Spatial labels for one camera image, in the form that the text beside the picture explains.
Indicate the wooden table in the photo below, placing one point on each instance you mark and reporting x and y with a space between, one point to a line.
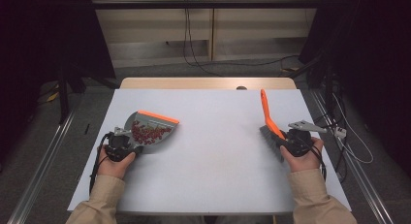
194 83

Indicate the aluminium floor rail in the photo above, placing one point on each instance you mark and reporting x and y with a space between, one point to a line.
42 172
358 178

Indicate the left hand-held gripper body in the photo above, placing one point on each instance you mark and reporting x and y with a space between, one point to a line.
118 146

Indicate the white table board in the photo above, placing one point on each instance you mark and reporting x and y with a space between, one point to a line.
210 178

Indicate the white power adapter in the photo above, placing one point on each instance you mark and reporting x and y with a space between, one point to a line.
340 132

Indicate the black horizontal bar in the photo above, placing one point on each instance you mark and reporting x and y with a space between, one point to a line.
206 4

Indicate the orange brush with grey bristles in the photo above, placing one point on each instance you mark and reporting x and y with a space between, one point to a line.
268 114

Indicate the red kidney beans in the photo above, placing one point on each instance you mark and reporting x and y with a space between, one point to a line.
148 133

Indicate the dark curtain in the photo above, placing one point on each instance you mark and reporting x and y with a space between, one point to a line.
365 30
48 33

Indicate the black metal stand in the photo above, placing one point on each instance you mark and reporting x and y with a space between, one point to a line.
63 98

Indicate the person's right hand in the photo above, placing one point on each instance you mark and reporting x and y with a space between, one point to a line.
303 162

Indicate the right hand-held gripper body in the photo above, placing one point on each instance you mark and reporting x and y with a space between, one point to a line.
300 143

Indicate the person's left hand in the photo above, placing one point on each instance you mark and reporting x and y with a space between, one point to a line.
113 169

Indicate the grey dustpan with orange lip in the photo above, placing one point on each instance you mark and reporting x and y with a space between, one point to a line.
161 135

